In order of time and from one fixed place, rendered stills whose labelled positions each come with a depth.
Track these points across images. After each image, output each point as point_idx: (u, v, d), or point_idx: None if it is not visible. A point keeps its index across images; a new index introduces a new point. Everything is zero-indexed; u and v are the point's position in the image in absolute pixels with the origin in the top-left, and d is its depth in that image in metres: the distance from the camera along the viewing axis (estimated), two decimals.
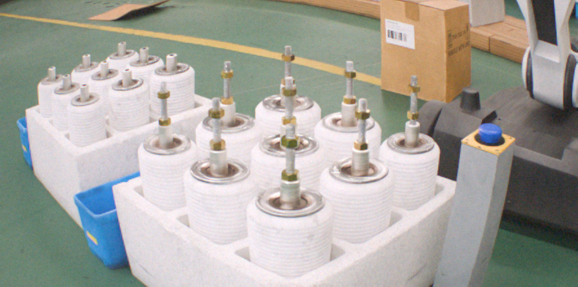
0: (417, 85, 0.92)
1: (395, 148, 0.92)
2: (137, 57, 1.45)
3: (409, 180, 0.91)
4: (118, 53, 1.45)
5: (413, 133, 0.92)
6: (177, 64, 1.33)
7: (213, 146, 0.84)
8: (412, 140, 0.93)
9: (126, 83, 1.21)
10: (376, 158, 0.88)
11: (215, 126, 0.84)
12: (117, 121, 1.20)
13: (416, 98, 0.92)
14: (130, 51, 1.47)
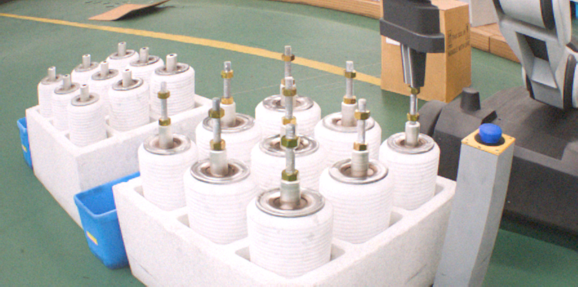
0: (415, 89, 0.90)
1: (395, 148, 0.92)
2: (137, 57, 1.45)
3: (409, 180, 0.91)
4: (118, 53, 1.45)
5: (413, 133, 0.92)
6: (177, 64, 1.33)
7: (213, 146, 0.84)
8: (412, 140, 0.93)
9: (126, 83, 1.21)
10: (377, 160, 0.88)
11: (215, 126, 0.84)
12: (117, 121, 1.20)
13: (412, 100, 0.92)
14: (130, 51, 1.47)
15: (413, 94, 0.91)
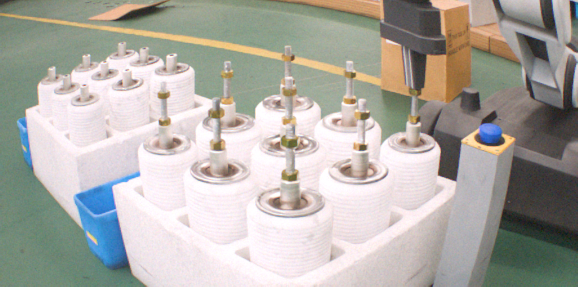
0: (415, 91, 0.91)
1: (391, 144, 0.93)
2: (137, 57, 1.45)
3: (398, 178, 0.91)
4: (118, 53, 1.45)
5: (411, 133, 0.93)
6: (177, 64, 1.33)
7: (213, 146, 0.84)
8: (410, 140, 0.93)
9: (126, 83, 1.21)
10: (377, 160, 0.88)
11: (215, 126, 0.84)
12: (117, 121, 1.20)
13: (413, 102, 0.92)
14: (130, 51, 1.47)
15: (414, 95, 0.91)
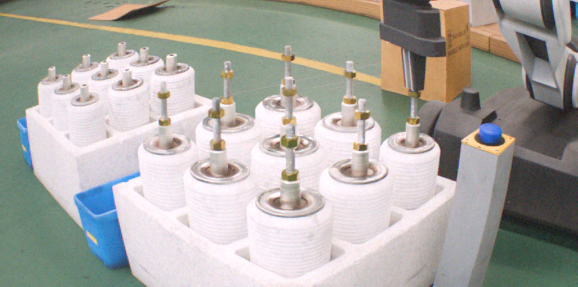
0: (415, 93, 0.91)
1: (390, 144, 0.93)
2: (137, 57, 1.45)
3: (398, 178, 0.91)
4: (118, 53, 1.45)
5: (411, 133, 0.93)
6: (177, 64, 1.33)
7: (213, 146, 0.84)
8: (410, 140, 0.93)
9: (126, 83, 1.21)
10: (377, 160, 0.88)
11: (215, 126, 0.84)
12: (117, 121, 1.20)
13: (412, 104, 0.92)
14: (130, 51, 1.47)
15: (413, 98, 0.92)
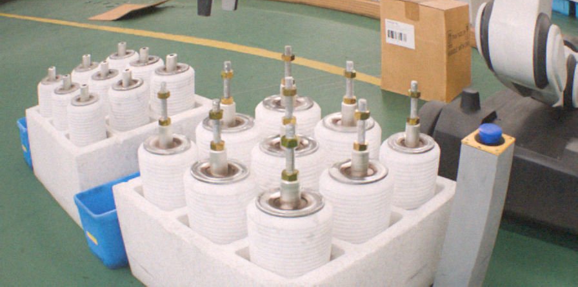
0: (415, 93, 0.91)
1: (390, 144, 0.93)
2: (137, 57, 1.45)
3: (398, 178, 0.91)
4: (118, 53, 1.45)
5: (411, 133, 0.93)
6: (177, 64, 1.33)
7: (210, 146, 0.84)
8: (409, 140, 0.93)
9: (126, 83, 1.21)
10: (377, 160, 0.88)
11: (213, 127, 0.84)
12: (117, 121, 1.20)
13: (412, 104, 0.92)
14: (130, 51, 1.47)
15: (413, 98, 0.91)
